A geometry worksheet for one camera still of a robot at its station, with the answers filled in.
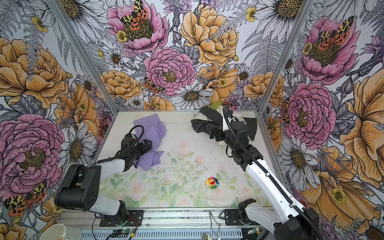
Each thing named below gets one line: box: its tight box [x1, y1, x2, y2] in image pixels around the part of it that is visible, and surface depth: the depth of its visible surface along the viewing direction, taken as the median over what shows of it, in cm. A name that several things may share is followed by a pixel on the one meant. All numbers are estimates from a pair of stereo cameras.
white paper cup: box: [43, 223, 82, 240], surface depth 65 cm
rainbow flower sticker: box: [205, 176, 219, 190], surface depth 87 cm
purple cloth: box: [133, 114, 167, 171], surface depth 96 cm
